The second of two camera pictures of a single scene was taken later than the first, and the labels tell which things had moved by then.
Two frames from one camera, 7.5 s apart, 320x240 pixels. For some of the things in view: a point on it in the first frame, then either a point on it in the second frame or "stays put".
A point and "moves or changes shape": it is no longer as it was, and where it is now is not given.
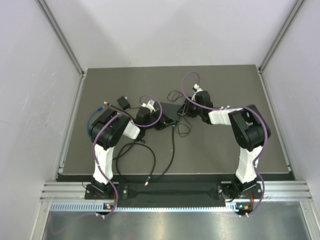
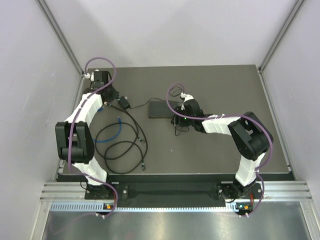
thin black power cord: x=179 y=123 moves or changes shape
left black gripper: x=164 y=121 -> x=114 y=96
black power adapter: x=123 y=102 stays put
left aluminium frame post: x=63 y=38 stays put
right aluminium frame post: x=280 y=37 stays put
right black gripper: x=185 y=109 -> x=177 y=120
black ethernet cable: x=148 y=179 -> x=131 y=142
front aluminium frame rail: x=269 y=191 stays put
